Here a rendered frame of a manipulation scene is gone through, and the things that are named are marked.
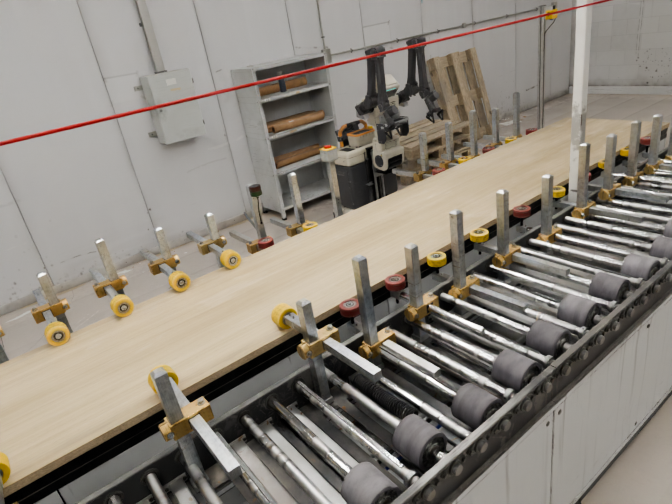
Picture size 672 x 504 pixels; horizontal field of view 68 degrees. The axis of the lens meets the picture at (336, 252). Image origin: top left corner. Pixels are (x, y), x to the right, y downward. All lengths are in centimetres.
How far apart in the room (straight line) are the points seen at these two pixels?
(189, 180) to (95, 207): 92
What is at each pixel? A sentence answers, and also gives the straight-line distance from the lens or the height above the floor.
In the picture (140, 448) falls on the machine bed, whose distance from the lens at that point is 173.
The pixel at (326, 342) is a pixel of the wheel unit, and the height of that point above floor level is 96.
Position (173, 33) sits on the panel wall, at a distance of 523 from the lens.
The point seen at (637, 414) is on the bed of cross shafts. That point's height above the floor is 20.
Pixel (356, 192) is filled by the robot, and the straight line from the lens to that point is 440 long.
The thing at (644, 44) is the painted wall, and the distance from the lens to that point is 954.
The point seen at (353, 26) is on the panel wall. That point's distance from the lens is 632.
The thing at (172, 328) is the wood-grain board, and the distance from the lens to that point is 200.
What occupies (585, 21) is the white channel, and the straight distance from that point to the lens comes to 267.
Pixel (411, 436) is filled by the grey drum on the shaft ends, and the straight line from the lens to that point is 140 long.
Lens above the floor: 186
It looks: 25 degrees down
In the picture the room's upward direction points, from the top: 10 degrees counter-clockwise
